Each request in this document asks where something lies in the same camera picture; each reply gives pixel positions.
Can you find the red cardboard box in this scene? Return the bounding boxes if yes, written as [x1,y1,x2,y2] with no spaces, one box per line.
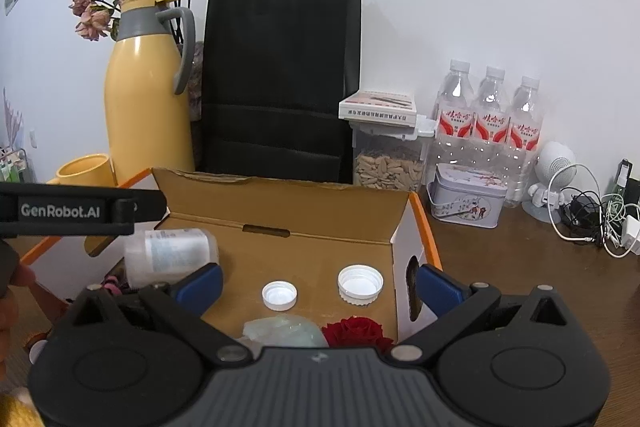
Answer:
[20,167,443,353]

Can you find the yellow thermos jug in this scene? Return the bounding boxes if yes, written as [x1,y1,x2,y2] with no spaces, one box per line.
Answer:
[104,0,197,188]

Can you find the white power adapter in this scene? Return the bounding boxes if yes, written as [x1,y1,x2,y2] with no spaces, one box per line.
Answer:
[622,217,640,254]

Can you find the clear container of seeds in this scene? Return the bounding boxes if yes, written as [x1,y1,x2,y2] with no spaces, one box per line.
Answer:
[352,119,436,190]

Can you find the black paper bag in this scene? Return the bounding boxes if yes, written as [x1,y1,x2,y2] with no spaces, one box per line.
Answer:
[200,0,362,185]

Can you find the yellow ceramic mug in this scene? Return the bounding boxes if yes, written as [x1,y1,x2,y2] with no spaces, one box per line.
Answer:
[47,154,118,188]

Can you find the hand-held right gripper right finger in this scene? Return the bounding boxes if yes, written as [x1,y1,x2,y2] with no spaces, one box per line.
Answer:
[389,264,583,365]

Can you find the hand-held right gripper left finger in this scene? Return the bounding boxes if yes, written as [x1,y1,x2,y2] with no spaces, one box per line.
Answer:
[57,263,251,365]

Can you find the printed tin box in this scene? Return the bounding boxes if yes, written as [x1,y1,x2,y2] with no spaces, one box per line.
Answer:
[429,163,508,229]

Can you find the translucent plastic bag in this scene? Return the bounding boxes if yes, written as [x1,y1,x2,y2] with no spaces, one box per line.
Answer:
[242,314,328,349]

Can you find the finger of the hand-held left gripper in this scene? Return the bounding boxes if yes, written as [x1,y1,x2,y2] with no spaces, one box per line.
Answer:
[117,189,170,224]

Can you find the black charger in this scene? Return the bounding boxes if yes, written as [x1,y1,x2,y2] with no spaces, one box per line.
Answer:
[570,194,601,228]

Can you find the tangle of white cables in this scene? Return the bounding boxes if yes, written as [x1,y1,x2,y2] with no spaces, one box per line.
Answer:
[547,164,640,260]

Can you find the water bottle with red label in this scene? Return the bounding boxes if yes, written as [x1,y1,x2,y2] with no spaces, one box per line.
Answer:
[434,59,476,168]
[505,76,544,208]
[472,66,512,172]

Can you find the small white cap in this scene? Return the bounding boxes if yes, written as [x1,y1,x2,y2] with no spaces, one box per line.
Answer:
[262,281,298,311]

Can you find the red rose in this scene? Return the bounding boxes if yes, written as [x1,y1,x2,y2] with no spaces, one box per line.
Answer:
[321,316,396,354]

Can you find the purple flower wall sticker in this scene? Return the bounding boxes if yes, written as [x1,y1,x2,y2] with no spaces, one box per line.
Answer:
[2,87,26,148]

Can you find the white robot figure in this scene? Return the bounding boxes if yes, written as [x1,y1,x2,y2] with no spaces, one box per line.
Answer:
[522,141,577,223]

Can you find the person's left hand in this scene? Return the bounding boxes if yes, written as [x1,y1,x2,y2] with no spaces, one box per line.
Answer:
[0,266,37,388]

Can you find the flat white box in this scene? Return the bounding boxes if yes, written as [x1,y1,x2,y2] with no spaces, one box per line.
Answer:
[339,90,418,124]

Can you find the metal storage rack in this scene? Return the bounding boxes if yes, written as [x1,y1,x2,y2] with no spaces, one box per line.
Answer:
[0,147,28,184]

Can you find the clear plastic jar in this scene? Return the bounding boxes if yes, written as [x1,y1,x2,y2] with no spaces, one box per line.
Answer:
[123,228,219,289]

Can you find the large ridged white cap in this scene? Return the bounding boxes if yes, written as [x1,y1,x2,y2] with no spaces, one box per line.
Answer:
[337,264,385,307]

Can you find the small spray bottle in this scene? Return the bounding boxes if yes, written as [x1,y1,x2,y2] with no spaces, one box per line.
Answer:
[615,158,632,195]

